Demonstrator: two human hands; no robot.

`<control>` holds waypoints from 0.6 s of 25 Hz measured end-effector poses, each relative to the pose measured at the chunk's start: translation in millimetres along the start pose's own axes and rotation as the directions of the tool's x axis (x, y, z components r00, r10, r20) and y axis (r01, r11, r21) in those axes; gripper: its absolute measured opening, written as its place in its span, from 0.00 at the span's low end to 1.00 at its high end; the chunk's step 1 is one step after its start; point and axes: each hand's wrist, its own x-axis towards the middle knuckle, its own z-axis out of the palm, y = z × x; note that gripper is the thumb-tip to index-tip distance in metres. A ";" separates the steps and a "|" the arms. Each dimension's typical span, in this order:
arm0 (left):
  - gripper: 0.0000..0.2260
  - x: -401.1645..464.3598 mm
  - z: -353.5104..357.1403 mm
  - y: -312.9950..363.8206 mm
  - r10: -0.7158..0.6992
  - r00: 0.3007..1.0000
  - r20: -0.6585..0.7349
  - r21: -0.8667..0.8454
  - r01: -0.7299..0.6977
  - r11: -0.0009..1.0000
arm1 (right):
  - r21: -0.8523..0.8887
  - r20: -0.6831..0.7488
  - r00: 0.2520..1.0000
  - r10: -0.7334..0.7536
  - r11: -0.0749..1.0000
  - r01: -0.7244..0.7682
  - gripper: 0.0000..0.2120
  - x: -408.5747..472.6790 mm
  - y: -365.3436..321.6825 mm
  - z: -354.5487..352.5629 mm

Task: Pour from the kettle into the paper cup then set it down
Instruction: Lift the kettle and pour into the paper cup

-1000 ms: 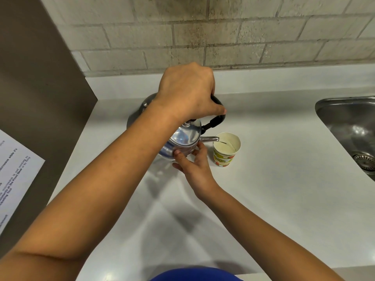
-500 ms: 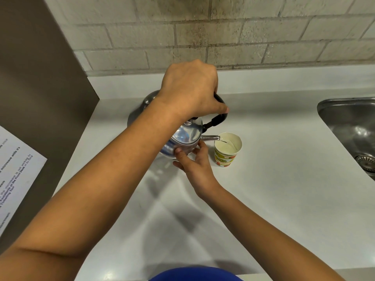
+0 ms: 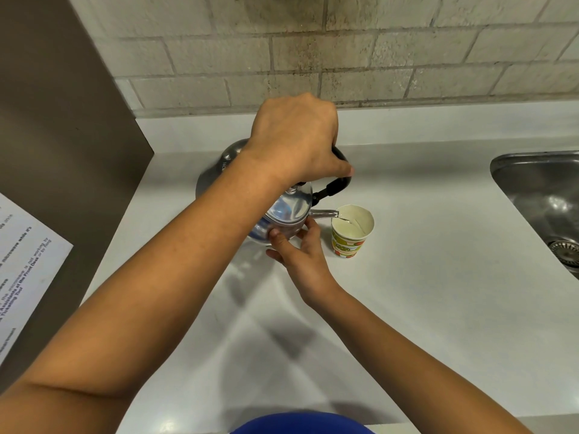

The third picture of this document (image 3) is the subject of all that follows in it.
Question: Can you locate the person's left hand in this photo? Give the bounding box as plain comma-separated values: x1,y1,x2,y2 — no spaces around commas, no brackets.
242,93,355,188

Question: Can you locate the person's right hand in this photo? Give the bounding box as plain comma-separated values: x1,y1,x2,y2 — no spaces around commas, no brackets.
265,216,339,309

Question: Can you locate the stainless steel kettle black handle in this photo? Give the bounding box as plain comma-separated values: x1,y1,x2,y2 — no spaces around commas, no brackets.
195,139,354,247

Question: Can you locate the person's left forearm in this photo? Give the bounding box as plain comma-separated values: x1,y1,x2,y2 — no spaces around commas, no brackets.
0,148,285,434

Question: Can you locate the person's right forearm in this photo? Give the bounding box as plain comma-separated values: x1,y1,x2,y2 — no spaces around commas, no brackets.
301,282,535,434

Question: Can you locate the printed paper noodle cup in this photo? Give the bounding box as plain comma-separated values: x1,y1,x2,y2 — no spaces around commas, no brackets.
331,204,375,260

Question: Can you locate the blue shirt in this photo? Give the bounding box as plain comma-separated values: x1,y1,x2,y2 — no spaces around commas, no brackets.
230,411,377,434

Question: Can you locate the stainless steel sink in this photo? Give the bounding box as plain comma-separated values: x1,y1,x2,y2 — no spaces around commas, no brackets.
490,151,579,281

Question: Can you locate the metal sink drain strainer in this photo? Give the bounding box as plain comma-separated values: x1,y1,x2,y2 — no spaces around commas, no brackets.
546,238,579,272

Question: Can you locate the brown cabinet side panel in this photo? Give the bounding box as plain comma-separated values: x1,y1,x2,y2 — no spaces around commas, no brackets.
0,0,155,395

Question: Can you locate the white printed paper notice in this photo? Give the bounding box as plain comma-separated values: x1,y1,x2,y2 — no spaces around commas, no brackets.
0,192,74,367

